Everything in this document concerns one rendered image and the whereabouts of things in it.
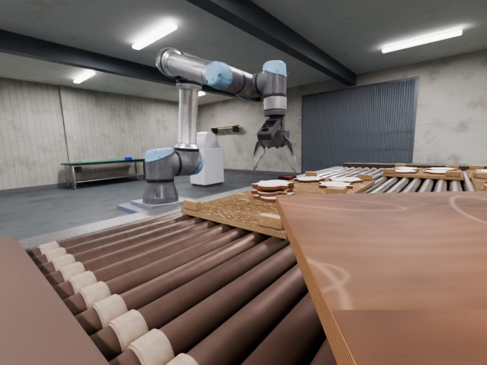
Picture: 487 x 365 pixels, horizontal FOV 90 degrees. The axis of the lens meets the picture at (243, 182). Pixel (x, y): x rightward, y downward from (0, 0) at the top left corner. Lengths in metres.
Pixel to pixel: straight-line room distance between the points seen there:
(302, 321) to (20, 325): 0.28
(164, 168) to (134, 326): 0.80
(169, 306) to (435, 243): 0.29
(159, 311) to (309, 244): 0.22
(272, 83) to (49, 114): 8.71
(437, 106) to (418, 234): 7.49
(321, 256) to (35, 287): 0.34
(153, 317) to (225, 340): 0.10
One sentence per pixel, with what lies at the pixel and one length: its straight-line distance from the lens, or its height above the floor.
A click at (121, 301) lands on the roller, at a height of 0.92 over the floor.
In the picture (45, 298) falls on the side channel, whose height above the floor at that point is 0.95.
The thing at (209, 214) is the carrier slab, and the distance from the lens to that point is 0.64.
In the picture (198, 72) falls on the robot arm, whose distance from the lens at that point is 0.88.
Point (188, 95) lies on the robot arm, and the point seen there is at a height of 1.34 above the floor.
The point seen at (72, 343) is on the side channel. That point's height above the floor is 0.95.
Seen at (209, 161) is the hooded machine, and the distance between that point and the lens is 6.72.
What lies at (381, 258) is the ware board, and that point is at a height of 1.04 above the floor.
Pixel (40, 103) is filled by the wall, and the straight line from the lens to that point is 9.29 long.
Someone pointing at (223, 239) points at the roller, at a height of 0.92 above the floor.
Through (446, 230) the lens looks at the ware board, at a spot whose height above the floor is 1.04.
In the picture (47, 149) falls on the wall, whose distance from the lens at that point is 9.19.
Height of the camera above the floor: 1.11
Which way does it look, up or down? 9 degrees down
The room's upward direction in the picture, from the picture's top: 2 degrees counter-clockwise
